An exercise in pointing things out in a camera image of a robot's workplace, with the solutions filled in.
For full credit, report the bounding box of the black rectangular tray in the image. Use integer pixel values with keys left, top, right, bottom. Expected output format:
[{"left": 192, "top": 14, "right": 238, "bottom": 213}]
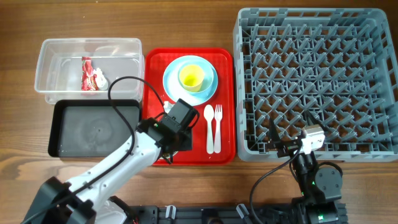
[{"left": 48, "top": 100, "right": 131, "bottom": 157}]

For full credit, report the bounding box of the red plastic tray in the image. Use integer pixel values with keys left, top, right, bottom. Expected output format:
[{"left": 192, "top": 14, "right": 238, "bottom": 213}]
[{"left": 144, "top": 48, "right": 236, "bottom": 166}]

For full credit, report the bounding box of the white plastic spoon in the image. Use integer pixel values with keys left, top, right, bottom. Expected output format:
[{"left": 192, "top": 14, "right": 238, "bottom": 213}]
[{"left": 203, "top": 105, "right": 215, "bottom": 154}]

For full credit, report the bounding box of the light blue bowl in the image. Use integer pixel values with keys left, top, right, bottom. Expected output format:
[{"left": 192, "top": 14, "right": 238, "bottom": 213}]
[{"left": 177, "top": 57, "right": 215, "bottom": 95}]

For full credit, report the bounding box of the yellow plastic cup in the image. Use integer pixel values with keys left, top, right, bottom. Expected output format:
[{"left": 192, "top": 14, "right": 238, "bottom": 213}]
[{"left": 178, "top": 64, "right": 205, "bottom": 92}]

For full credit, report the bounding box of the clear plastic bin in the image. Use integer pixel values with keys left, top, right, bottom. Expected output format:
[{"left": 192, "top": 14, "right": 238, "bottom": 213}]
[{"left": 34, "top": 38, "right": 144, "bottom": 104}]

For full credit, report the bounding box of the red snack wrapper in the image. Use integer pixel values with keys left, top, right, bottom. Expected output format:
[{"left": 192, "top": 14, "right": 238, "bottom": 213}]
[{"left": 81, "top": 57, "right": 99, "bottom": 91}]

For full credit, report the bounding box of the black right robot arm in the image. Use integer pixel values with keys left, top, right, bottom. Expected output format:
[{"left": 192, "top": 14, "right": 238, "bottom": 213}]
[{"left": 266, "top": 111, "right": 348, "bottom": 223}]

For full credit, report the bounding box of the white plastic fork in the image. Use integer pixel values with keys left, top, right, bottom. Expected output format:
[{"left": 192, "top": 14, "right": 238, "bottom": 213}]
[{"left": 214, "top": 105, "right": 223, "bottom": 154}]

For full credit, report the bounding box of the light blue plate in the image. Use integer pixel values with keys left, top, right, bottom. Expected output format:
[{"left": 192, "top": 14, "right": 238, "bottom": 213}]
[{"left": 163, "top": 55, "right": 218, "bottom": 106}]

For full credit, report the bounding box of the white tissue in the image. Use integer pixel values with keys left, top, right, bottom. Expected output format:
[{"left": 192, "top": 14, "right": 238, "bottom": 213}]
[{"left": 93, "top": 68, "right": 109, "bottom": 91}]

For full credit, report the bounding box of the grey dishwasher rack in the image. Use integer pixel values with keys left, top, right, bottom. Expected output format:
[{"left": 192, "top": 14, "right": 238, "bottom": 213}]
[{"left": 233, "top": 7, "right": 397, "bottom": 162}]

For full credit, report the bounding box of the green bowl with food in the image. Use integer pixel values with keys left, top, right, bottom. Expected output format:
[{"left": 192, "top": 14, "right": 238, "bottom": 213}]
[{"left": 160, "top": 151, "right": 178, "bottom": 159}]

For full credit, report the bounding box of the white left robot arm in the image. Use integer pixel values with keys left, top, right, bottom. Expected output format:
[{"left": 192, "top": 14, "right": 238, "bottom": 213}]
[{"left": 23, "top": 114, "right": 192, "bottom": 223}]

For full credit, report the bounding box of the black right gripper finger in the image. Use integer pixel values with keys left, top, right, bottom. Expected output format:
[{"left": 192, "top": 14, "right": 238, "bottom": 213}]
[
  {"left": 269, "top": 118, "right": 280, "bottom": 142},
  {"left": 306, "top": 111, "right": 326, "bottom": 131}
]

